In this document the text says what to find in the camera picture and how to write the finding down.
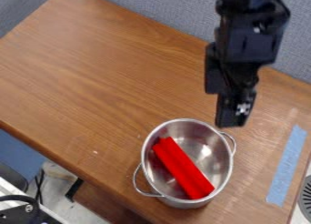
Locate silver metal pot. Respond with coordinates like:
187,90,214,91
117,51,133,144
133,118,237,209

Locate blue tape strip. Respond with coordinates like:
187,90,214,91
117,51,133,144
266,125,307,207

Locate grey fan grille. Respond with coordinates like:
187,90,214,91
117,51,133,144
298,175,311,222

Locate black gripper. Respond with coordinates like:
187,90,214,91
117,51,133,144
205,17,285,128

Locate black cable under table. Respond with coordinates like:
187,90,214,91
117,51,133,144
34,168,47,205

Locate red rectangular block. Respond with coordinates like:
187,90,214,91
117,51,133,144
153,137,215,199

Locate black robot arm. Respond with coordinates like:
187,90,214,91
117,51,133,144
205,0,291,127

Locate black device with handle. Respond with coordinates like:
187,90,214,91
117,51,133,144
0,195,63,224

